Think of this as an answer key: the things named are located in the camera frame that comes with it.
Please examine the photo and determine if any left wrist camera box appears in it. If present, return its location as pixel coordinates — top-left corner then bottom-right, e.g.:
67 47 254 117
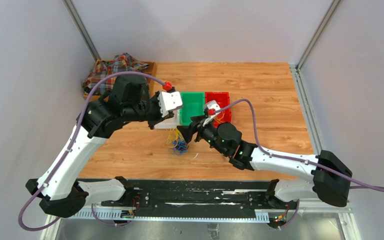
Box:
157 91 183 118

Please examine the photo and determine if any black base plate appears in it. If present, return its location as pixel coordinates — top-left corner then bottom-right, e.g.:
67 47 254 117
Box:
102 179 297 219

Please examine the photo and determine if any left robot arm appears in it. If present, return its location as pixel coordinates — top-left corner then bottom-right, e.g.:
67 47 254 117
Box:
26 71 183 218

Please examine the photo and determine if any white plastic bin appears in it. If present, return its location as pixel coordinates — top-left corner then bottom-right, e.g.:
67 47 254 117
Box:
154 110 180 130

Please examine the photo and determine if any red plastic bin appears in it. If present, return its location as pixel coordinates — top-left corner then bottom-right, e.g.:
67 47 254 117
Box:
204 91 232 128

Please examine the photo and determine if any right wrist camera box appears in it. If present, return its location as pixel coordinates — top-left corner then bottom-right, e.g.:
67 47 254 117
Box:
202 100 222 126

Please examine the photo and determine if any plaid cloth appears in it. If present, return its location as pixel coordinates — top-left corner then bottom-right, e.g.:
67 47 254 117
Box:
81 52 154 94

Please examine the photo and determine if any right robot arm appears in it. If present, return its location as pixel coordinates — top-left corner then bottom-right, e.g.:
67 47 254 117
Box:
177 116 353 209

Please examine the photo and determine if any wooden tray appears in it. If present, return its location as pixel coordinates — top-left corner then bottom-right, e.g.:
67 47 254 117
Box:
82 55 157 101

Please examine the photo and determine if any green plastic bin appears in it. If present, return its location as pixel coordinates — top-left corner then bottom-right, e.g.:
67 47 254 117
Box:
179 92 205 126

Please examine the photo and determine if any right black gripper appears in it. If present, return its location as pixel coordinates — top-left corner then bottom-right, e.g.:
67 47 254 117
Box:
177 115 229 157

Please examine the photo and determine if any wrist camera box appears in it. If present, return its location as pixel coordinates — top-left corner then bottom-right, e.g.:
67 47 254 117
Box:
157 91 183 118
202 100 222 126

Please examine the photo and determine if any aluminium rail frame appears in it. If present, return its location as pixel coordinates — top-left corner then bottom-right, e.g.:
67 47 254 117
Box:
41 199 361 240

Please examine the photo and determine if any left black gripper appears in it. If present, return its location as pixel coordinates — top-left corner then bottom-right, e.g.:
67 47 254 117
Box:
124 90 175 130

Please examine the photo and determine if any yellow wire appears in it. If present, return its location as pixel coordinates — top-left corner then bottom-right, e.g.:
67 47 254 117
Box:
166 128 184 149
213 110 228 126

